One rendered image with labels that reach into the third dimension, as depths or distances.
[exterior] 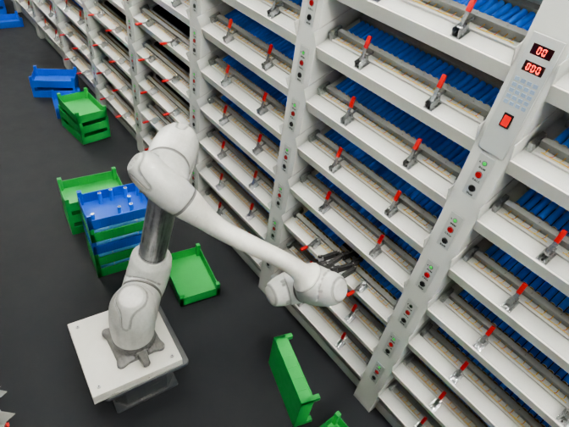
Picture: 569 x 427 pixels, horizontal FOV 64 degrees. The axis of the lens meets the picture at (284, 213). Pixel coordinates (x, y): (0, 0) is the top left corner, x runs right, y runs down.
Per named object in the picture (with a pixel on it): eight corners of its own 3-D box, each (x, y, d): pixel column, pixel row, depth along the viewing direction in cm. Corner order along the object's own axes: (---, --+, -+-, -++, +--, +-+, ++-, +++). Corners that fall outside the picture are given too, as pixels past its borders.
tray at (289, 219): (387, 327, 165) (388, 318, 158) (284, 228, 198) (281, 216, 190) (425, 292, 170) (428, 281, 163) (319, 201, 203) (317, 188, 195)
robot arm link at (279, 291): (297, 294, 161) (323, 296, 151) (263, 310, 152) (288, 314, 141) (290, 264, 160) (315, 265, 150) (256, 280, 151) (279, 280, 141)
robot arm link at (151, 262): (117, 302, 175) (135, 260, 192) (158, 312, 178) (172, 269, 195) (141, 141, 127) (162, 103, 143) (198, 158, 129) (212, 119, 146)
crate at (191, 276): (219, 294, 226) (220, 284, 221) (179, 307, 218) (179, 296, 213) (199, 252, 245) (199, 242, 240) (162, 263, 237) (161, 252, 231)
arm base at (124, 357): (123, 379, 162) (122, 371, 158) (101, 332, 174) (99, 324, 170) (170, 357, 172) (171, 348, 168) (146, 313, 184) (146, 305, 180)
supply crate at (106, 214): (89, 230, 203) (86, 218, 198) (78, 203, 215) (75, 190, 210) (155, 214, 217) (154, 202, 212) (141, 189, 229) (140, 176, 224)
